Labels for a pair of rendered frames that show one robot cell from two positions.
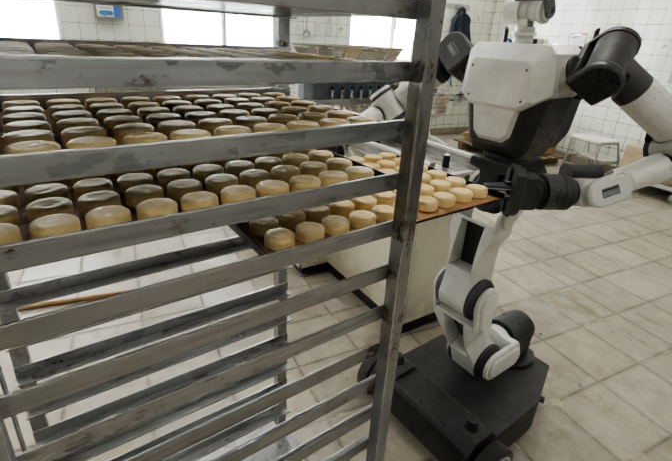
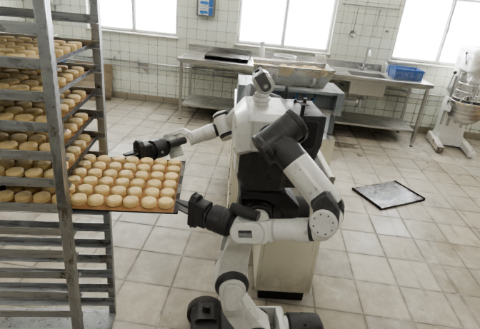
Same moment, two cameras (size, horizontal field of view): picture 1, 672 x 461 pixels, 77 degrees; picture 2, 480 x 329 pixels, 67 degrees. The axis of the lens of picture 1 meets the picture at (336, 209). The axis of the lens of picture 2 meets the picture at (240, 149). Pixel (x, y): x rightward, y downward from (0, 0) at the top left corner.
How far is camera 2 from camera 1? 112 cm
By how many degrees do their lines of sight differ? 28
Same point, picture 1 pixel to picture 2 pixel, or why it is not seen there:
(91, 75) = not seen: outside the picture
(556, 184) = (212, 215)
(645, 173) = (283, 230)
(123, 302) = not seen: outside the picture
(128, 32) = (216, 25)
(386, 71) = (34, 126)
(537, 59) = (241, 121)
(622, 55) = (272, 133)
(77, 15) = (187, 13)
